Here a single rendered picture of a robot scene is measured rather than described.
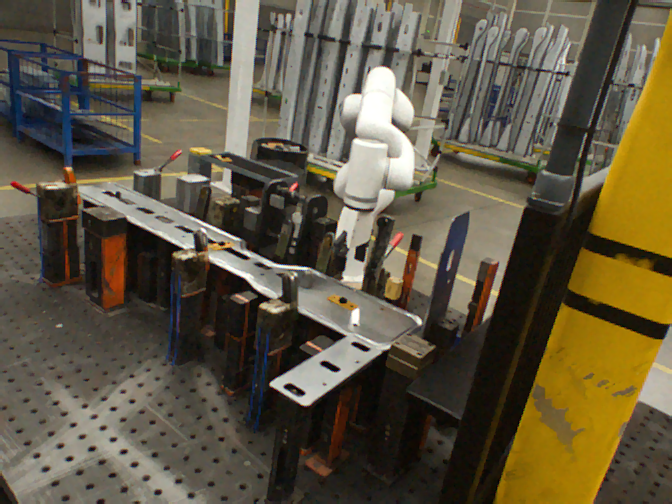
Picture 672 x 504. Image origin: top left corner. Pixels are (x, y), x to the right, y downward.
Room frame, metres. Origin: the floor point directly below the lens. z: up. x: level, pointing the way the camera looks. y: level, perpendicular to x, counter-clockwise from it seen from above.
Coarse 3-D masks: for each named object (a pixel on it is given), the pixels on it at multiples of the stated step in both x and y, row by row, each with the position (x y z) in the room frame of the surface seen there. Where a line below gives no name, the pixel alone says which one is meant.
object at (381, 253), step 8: (384, 216) 1.44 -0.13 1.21; (376, 224) 1.41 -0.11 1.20; (384, 224) 1.39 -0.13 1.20; (392, 224) 1.42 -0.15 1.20; (376, 232) 1.43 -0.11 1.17; (384, 232) 1.43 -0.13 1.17; (376, 240) 1.42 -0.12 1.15; (384, 240) 1.41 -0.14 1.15; (376, 248) 1.42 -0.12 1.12; (384, 248) 1.41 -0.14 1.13; (376, 256) 1.42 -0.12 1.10; (384, 256) 1.41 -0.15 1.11; (368, 264) 1.41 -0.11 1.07; (368, 272) 1.41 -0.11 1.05; (376, 272) 1.40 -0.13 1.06
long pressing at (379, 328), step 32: (96, 192) 1.85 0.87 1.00; (128, 192) 1.91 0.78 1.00; (160, 224) 1.64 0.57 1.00; (192, 224) 1.69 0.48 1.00; (224, 256) 1.47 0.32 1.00; (256, 256) 1.51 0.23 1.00; (256, 288) 1.31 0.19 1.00; (320, 288) 1.36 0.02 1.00; (352, 288) 1.39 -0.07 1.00; (320, 320) 1.19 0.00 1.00; (352, 320) 1.21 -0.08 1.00; (384, 320) 1.24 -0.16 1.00; (416, 320) 1.26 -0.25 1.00
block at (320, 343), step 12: (324, 336) 1.14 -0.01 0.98; (300, 348) 1.07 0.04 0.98; (312, 348) 1.08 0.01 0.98; (324, 348) 1.09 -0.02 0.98; (300, 360) 1.07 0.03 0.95; (324, 384) 1.07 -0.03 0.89; (312, 408) 1.05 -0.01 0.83; (324, 408) 1.10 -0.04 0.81; (312, 420) 1.05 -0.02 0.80; (312, 432) 1.06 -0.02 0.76; (312, 444) 1.07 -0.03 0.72
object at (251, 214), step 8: (248, 208) 1.72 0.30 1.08; (256, 208) 1.73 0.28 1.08; (248, 216) 1.70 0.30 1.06; (256, 216) 1.68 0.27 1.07; (248, 224) 1.70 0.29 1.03; (256, 224) 1.68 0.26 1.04; (248, 232) 1.70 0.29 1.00; (248, 240) 1.70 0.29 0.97; (248, 248) 1.71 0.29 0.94; (256, 248) 1.70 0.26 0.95; (256, 264) 1.70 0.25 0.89; (240, 280) 1.71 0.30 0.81; (240, 288) 1.71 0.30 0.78
